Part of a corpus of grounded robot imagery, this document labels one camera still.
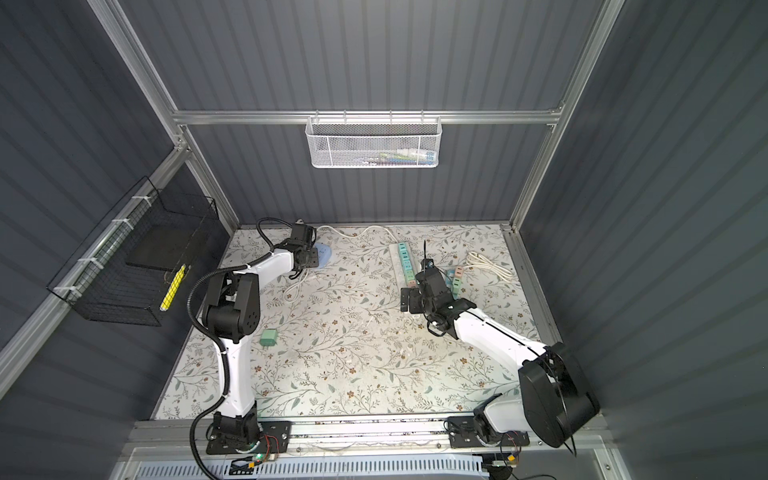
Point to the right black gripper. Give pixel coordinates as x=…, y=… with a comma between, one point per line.
x=413, y=294

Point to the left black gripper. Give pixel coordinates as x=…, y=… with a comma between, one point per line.
x=313, y=257

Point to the round blue power hub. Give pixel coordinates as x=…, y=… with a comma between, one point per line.
x=324, y=255

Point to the teal small power strip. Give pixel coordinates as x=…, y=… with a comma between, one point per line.
x=454, y=283

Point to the long white power strip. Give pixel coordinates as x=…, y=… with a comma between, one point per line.
x=404, y=266

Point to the green plug cube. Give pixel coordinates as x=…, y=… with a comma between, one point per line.
x=268, y=338

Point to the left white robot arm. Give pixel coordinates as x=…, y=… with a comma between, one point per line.
x=225, y=306

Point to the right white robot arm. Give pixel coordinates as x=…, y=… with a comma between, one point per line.
x=555, y=400

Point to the yellow marker pen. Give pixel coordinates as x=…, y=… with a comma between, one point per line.
x=173, y=288

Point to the black foam pad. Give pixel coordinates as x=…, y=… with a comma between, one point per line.
x=165, y=248

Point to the white wire mesh basket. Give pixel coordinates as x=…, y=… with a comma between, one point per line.
x=388, y=142

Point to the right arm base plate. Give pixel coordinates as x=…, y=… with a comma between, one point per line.
x=470, y=432

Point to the black wire basket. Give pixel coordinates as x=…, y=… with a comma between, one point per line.
x=133, y=271

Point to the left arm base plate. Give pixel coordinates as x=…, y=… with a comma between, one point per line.
x=233, y=436

